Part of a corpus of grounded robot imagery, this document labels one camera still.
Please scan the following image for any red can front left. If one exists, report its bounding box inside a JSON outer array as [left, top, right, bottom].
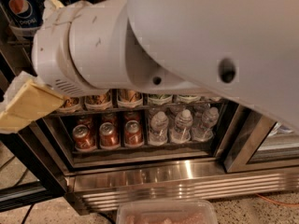
[[72, 124, 96, 151]]

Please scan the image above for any gold can front right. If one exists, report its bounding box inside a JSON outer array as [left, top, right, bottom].
[[118, 89, 143, 107]]

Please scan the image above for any red can front middle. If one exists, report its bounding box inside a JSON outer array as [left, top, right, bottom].
[[99, 122, 120, 149]]

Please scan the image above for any green can front left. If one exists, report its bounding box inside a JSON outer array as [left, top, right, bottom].
[[148, 94, 172, 105]]

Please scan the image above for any gold can front middle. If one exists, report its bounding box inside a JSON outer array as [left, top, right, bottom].
[[84, 91, 112, 110]]

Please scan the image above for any clear plastic food container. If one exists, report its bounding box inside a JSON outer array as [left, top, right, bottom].
[[116, 200, 218, 224]]

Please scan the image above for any water bottle right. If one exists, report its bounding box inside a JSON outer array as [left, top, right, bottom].
[[192, 107, 219, 142]]

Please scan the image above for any green can front right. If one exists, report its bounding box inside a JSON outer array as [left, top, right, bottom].
[[176, 95, 200, 104]]

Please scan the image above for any red can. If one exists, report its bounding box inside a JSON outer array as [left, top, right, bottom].
[[99, 122, 120, 149], [124, 120, 143, 147], [72, 124, 96, 151]]

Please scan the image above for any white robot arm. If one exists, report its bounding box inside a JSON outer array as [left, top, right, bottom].
[[0, 0, 299, 133]]

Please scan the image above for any red can front right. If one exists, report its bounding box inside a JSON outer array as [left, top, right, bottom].
[[124, 120, 143, 147]]

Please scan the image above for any gold can front left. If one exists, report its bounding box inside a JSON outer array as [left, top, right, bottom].
[[57, 97, 81, 113]]

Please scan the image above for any green can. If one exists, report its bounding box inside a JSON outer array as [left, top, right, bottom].
[[176, 95, 200, 104], [148, 94, 172, 105]]

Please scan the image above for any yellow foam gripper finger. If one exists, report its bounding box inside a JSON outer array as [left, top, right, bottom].
[[42, 0, 64, 21], [0, 71, 64, 133]]

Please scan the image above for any water bottle middle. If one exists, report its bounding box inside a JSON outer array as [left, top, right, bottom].
[[170, 109, 193, 144]]

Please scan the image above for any orange cable on floor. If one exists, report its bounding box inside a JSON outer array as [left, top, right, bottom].
[[255, 193, 299, 208]]

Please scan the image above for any gold can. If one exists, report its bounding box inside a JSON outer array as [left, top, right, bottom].
[[84, 91, 112, 110], [118, 89, 143, 107], [57, 97, 81, 113]]

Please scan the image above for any water bottle left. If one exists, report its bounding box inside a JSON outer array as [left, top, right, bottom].
[[149, 111, 169, 146]]

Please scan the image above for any water bottle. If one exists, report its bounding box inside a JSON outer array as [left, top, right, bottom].
[[170, 109, 193, 144], [149, 111, 169, 146], [192, 107, 219, 142]]

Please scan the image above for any black cable on floor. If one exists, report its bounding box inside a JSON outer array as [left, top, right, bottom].
[[20, 203, 36, 224]]

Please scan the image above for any stainless steel fridge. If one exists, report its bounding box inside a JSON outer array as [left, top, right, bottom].
[[0, 2, 299, 215]]

